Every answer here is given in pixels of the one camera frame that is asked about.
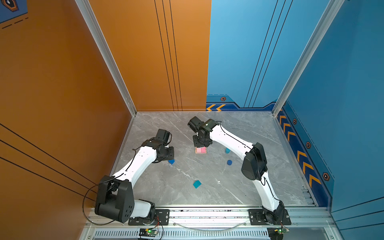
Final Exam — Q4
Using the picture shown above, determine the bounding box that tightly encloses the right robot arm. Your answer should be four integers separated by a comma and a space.
188, 117, 285, 225

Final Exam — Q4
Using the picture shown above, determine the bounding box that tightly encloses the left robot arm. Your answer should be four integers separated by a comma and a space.
95, 129, 174, 224

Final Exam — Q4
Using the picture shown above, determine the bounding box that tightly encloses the teal cube block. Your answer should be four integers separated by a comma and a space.
193, 180, 202, 189

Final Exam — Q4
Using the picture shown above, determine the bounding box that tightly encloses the left green circuit board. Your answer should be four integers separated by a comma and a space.
138, 229, 159, 240

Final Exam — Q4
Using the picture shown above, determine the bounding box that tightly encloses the green circuit board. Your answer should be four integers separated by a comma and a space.
138, 229, 159, 240
267, 228, 290, 240

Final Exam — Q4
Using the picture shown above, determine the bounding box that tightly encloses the right green circuit board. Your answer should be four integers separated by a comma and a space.
267, 228, 290, 240

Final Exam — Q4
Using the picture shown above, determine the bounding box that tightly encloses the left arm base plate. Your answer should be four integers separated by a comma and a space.
128, 209, 170, 226

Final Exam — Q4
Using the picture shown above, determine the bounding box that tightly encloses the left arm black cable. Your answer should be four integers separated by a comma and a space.
82, 146, 142, 226

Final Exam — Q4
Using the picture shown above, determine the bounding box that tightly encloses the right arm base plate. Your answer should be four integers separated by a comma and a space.
248, 209, 292, 226

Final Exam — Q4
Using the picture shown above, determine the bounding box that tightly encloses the aluminium front rail frame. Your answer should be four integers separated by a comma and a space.
80, 206, 343, 240

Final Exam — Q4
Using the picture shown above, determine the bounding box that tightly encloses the left aluminium corner post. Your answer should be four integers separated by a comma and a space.
75, 0, 137, 117

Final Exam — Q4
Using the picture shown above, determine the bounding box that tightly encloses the aluminium corner post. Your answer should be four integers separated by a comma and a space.
272, 0, 345, 118
75, 0, 137, 117

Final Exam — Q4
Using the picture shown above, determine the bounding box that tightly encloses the right aluminium corner post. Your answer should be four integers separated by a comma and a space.
272, 0, 345, 118

